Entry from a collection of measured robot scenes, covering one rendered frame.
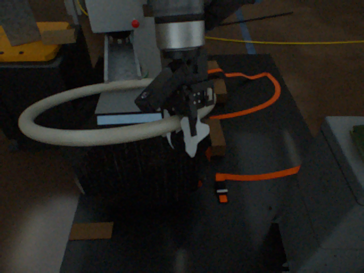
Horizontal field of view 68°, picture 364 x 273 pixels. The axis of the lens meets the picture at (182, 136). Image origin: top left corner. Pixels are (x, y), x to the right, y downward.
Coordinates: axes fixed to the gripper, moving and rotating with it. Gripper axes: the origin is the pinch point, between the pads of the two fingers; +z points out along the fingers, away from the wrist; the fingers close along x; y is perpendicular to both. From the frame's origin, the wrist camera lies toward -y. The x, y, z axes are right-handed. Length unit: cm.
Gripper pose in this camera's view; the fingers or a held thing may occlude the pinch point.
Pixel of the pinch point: (180, 148)
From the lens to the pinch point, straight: 57.5
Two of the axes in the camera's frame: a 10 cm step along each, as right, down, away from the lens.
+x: -6.4, -2.7, 7.2
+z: 0.7, 9.1, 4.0
